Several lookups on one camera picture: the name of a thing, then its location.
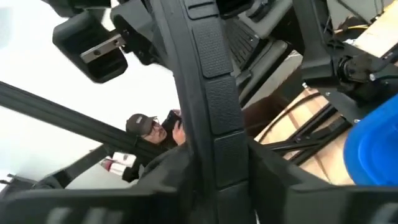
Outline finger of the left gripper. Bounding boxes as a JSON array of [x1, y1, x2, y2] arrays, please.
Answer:
[[111, 0, 171, 67]]

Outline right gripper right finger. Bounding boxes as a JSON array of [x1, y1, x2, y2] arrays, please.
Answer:
[[248, 139, 398, 224]]

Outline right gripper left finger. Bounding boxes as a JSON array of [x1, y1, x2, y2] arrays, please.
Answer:
[[0, 146, 200, 224]]

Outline black slide sandal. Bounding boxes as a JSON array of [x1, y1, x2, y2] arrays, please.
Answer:
[[146, 0, 259, 224]]

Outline blue plastic bin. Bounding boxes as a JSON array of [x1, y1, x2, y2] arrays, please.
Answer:
[[343, 93, 398, 187]]

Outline white and red object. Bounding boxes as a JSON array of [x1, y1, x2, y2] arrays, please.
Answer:
[[99, 151, 138, 177]]

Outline person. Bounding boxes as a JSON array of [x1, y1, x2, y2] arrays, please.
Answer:
[[122, 108, 188, 184]]

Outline black phone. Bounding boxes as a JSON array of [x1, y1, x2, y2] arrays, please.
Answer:
[[161, 109, 183, 132]]

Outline black keyboard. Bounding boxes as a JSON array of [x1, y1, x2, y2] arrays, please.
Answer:
[[223, 17, 261, 71]]

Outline person's hand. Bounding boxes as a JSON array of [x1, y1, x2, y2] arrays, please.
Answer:
[[172, 119, 188, 147]]

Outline black overhead frame beam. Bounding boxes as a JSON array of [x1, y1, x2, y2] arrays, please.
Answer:
[[0, 80, 163, 160]]

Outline black aluminium frame rails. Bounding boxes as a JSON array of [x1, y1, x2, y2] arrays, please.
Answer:
[[257, 102, 354, 166]]

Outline black curved cable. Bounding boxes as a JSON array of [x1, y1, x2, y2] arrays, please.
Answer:
[[257, 91, 323, 143]]

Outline yellow cable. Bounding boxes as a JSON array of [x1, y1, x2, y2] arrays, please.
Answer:
[[333, 24, 369, 35]]

